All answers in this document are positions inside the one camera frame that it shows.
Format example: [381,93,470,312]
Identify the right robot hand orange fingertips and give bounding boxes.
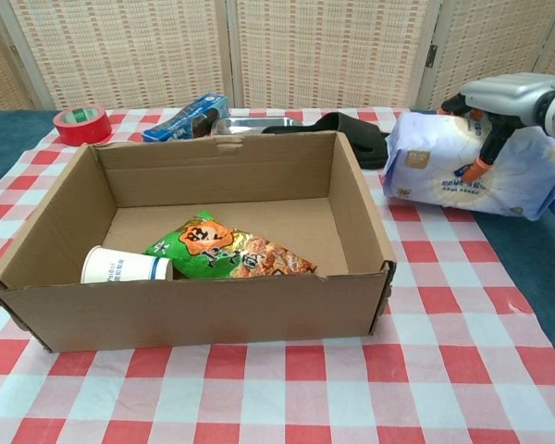
[437,72,555,182]

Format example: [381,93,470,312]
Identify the white tissue pack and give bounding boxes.
[381,110,555,222]

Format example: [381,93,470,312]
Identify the green snack bag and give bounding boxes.
[143,210,319,281]

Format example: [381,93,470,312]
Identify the small white paper cup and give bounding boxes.
[80,245,174,284]

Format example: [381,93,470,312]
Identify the blue cling film box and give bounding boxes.
[142,93,231,143]

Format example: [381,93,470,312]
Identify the brown cardboard box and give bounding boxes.
[0,130,398,353]

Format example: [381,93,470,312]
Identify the black slipper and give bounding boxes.
[262,111,392,171]

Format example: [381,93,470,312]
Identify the blue table cover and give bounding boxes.
[0,108,555,371]

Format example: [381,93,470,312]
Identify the metal tray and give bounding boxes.
[211,115,304,139]

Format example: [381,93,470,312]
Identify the red white checkered tablecloth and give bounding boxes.
[0,106,555,444]

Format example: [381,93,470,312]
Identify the red tape roll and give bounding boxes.
[53,104,114,146]

